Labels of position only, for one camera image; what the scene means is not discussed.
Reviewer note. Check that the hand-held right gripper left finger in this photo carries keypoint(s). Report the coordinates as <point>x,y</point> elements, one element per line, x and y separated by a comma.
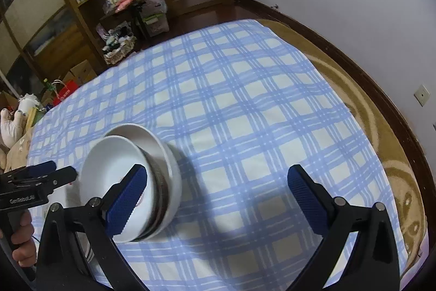
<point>127,199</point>

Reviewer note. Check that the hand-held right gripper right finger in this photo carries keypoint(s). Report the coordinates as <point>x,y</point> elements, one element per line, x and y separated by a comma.
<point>306,200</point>

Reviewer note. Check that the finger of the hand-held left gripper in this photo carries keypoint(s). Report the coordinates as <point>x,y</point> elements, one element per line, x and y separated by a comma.
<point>42,168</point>
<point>64,175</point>

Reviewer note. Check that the plain white bowl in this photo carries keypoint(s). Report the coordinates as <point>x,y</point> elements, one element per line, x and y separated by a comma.
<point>109,171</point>

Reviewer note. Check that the white cherry print plate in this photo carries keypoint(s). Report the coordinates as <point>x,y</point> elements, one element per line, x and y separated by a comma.
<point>172,168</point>

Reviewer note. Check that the person's left hand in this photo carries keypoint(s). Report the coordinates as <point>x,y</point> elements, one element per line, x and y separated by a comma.
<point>22,240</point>

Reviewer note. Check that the pink plush doll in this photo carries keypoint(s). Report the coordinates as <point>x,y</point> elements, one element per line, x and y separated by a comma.
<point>12,127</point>

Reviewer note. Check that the yellow green fabric item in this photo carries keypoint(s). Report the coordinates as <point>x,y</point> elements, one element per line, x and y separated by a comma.
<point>32,115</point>

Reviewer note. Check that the white fluffy plush doll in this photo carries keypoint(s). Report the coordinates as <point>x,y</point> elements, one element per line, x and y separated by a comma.
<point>29,102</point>

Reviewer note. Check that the red paper bag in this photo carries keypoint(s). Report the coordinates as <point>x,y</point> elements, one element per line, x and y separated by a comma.
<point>64,91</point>

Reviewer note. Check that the green bottle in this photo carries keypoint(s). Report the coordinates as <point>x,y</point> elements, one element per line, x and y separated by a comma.
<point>45,82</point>

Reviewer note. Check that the brown floral blanket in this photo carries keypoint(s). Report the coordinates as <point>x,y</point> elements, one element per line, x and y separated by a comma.
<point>391,147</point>

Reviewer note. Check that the blue plaid cloth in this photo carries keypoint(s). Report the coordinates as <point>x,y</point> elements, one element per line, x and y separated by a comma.
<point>238,107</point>

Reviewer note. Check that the wicker basket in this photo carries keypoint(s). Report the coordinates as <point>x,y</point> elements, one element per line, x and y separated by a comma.
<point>117,47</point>

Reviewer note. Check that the wooden wardrobe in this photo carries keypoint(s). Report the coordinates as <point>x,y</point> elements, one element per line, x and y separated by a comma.
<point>51,4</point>

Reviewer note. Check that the clear plastic storage box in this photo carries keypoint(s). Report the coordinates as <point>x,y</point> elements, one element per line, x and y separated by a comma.
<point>155,20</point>

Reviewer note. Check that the small black table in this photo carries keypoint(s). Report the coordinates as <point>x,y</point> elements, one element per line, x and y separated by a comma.
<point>136,9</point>

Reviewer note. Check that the beige wall socket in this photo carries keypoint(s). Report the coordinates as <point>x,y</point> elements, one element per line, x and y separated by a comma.
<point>422,95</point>

